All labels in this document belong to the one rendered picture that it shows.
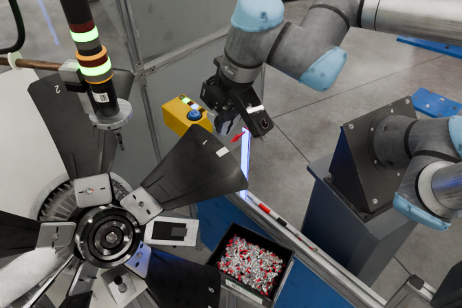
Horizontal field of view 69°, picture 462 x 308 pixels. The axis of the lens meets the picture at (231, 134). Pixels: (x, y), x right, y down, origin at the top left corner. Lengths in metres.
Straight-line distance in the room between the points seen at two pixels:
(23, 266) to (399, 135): 0.92
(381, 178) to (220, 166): 0.44
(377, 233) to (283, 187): 1.34
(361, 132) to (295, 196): 1.37
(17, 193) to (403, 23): 0.90
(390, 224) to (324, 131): 1.74
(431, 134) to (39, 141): 0.95
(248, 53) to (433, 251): 1.96
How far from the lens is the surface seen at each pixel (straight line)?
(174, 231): 0.95
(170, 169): 0.85
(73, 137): 0.79
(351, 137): 0.94
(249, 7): 0.53
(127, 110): 0.60
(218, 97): 0.68
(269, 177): 2.35
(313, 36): 0.56
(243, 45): 0.56
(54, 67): 0.59
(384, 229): 1.05
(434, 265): 2.31
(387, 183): 1.03
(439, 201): 0.78
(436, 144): 0.87
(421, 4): 0.58
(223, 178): 0.85
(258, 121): 0.66
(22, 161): 0.99
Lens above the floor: 1.84
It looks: 45 degrees down
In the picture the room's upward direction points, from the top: straight up
